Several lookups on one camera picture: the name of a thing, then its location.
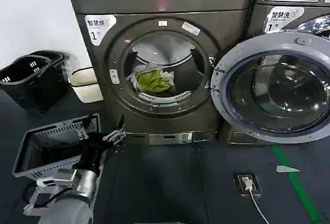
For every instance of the grey washer with label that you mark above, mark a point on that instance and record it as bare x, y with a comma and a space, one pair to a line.
257, 22

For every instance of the white cloth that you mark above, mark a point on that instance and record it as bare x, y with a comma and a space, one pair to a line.
168, 75

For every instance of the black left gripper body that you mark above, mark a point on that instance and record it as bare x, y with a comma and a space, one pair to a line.
92, 147

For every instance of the white dryer number label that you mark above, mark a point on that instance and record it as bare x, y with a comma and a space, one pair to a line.
99, 29

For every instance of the white arrow floor tape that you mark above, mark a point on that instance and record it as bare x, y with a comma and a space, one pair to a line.
286, 169

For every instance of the white lint filter grille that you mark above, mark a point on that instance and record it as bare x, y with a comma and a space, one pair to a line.
165, 97

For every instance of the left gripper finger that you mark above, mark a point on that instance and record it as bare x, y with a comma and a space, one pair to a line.
82, 131
114, 135

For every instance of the white plastic laundry basket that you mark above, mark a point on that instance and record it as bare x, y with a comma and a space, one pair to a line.
86, 87

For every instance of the white washer number label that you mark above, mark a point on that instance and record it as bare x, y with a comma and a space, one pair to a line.
282, 18

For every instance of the green floor tape line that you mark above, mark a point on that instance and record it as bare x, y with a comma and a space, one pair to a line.
294, 180

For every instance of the silver floor socket plate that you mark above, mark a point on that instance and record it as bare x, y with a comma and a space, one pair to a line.
238, 182

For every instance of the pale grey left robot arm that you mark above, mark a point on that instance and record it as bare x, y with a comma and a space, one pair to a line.
65, 207

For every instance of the round glass dryer door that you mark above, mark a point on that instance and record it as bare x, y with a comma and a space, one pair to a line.
273, 87

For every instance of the green cloth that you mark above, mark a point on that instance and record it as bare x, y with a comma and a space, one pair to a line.
152, 80

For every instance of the grey slotted plastic basket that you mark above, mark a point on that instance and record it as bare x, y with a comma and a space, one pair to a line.
55, 131

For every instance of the black plastic laundry basket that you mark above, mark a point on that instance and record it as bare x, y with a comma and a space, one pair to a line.
28, 84
58, 56

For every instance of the grey dryer with open drum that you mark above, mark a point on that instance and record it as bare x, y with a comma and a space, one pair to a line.
154, 2

